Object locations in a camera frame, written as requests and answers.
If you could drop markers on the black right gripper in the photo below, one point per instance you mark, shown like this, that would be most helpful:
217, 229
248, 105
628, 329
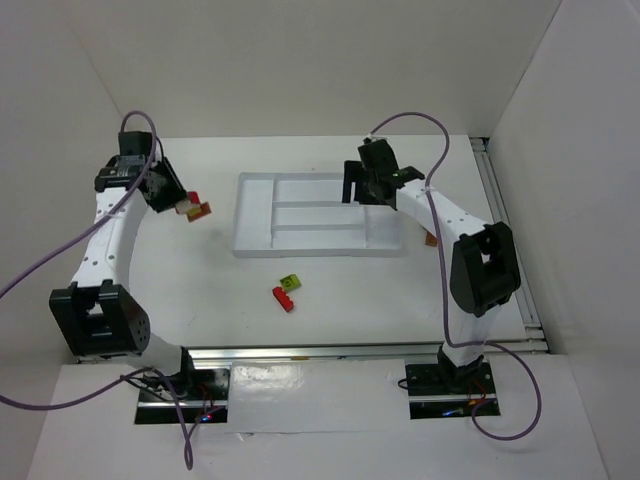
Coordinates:
360, 176

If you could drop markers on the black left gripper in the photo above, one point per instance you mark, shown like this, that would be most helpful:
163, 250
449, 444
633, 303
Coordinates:
170, 192

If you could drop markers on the brown lego plate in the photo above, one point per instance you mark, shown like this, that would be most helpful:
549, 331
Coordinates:
199, 211
431, 240

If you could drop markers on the white lego brick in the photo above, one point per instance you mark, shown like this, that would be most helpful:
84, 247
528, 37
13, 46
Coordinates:
187, 207

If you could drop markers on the red arch lego brick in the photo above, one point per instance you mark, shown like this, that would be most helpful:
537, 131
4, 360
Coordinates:
193, 197

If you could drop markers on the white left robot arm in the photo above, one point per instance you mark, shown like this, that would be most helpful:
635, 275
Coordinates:
97, 314

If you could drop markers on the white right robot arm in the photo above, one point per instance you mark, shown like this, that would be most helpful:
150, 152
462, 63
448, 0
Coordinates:
479, 268

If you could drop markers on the white compartment tray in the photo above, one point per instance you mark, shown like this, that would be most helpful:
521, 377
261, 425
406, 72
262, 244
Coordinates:
280, 215

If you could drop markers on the green lego brick on table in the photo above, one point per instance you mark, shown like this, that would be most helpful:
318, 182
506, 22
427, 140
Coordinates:
290, 282

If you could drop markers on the red lego brick on table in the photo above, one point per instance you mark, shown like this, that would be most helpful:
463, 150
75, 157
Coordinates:
283, 299

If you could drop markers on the aluminium rail front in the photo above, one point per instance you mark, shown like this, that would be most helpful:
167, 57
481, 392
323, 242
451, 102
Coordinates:
207, 358

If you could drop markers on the aluminium rail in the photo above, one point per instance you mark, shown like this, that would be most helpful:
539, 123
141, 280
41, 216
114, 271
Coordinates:
535, 341
207, 358

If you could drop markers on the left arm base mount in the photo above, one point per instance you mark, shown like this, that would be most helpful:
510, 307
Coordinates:
203, 397

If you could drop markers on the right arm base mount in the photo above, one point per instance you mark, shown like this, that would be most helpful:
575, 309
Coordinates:
430, 397

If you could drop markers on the aluminium rail right side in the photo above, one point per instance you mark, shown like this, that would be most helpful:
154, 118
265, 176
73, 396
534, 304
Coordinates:
535, 341

